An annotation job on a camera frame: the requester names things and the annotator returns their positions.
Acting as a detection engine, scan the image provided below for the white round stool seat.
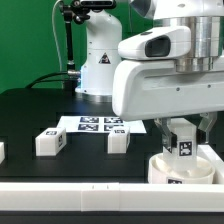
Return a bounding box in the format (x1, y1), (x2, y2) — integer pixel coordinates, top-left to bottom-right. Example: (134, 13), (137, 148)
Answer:
(148, 153), (215, 184)

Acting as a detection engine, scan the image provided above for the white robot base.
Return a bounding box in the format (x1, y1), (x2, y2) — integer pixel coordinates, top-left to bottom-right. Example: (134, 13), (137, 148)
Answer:
(75, 10), (122, 102)

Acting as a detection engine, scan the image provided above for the white block at left edge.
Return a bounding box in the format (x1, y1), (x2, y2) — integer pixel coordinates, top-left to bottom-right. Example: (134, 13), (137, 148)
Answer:
(0, 142), (5, 164)

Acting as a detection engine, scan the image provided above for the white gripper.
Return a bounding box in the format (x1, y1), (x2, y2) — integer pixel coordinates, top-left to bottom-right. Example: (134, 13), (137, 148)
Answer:
(112, 26), (224, 152)

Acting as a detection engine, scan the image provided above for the grey cable on stand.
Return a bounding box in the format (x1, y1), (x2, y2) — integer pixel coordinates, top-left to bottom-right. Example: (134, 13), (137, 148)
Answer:
(51, 0), (66, 73)

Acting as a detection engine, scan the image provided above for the white marker sheet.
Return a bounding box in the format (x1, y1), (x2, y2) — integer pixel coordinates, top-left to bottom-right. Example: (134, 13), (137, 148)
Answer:
(57, 115), (146, 134)

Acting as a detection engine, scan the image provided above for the white L-shaped obstacle wall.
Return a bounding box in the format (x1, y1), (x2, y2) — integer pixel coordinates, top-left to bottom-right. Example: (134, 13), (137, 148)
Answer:
(0, 145), (224, 212)

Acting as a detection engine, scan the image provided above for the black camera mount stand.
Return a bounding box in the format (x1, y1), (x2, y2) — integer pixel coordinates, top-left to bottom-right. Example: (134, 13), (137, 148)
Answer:
(59, 0), (116, 89)

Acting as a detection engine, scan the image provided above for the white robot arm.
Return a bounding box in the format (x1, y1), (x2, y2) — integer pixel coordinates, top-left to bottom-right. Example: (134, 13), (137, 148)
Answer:
(112, 0), (224, 150)

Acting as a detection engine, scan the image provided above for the black cable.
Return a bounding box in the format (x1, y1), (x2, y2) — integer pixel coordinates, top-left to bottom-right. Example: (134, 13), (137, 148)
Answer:
(25, 71), (71, 90)

